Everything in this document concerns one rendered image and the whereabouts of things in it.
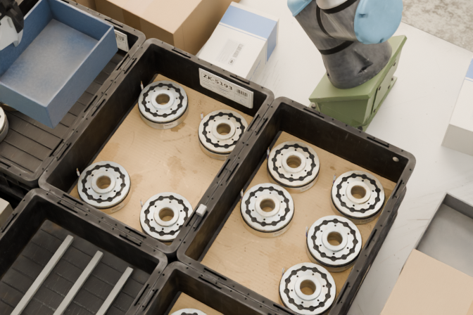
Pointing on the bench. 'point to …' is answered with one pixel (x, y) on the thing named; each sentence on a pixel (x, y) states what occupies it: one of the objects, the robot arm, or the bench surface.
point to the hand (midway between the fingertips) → (14, 36)
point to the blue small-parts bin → (54, 60)
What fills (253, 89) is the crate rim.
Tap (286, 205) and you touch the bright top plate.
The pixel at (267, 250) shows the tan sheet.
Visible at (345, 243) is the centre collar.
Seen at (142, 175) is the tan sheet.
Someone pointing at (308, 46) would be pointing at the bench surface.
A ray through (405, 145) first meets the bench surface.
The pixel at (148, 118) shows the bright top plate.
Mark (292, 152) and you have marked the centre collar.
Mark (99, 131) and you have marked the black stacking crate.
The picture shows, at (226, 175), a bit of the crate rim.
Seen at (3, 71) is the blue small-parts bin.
